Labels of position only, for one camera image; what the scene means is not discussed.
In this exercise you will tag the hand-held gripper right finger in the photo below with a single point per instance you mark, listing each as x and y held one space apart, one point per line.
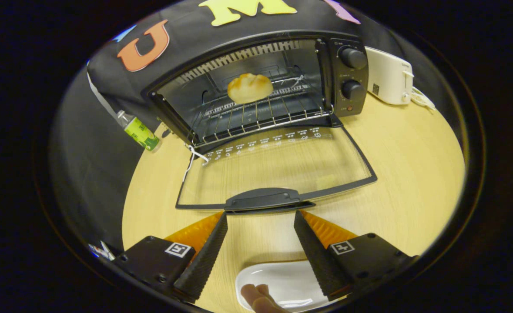
319 261

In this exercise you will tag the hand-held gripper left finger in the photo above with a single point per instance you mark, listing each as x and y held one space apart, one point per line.
202 263

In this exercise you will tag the black toaster oven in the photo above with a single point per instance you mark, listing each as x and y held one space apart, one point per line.
347 91

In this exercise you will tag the golden bread bun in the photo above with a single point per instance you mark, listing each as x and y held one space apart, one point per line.
249 88

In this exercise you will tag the white pop-up toaster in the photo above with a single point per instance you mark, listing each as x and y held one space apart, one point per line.
387 78

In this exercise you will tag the white plate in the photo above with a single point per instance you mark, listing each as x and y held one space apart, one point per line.
286 278

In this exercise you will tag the white blue object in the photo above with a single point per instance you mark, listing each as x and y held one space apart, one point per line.
102 251

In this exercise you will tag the green label drink bottle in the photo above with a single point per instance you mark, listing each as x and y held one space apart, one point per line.
141 132

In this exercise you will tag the small white tray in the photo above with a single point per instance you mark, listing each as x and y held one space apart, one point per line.
421 99

